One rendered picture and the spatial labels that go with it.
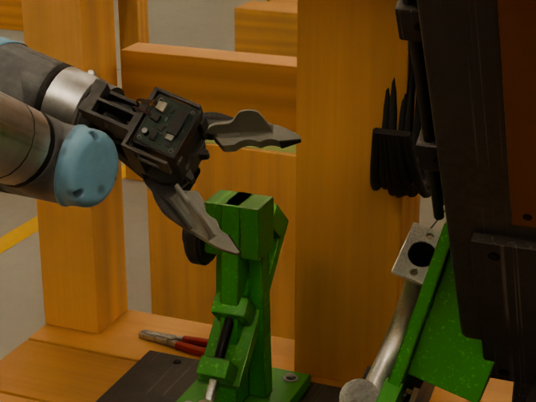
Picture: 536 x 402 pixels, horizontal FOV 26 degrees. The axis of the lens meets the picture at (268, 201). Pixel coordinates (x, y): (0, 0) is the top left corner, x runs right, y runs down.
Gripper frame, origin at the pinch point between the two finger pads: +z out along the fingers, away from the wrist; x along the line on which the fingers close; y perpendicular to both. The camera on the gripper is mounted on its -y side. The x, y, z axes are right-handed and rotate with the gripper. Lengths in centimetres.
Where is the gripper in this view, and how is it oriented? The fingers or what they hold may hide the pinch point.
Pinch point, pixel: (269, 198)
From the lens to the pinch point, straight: 116.3
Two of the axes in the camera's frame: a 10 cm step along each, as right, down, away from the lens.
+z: 8.9, 3.9, -2.6
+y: -1.0, -3.8, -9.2
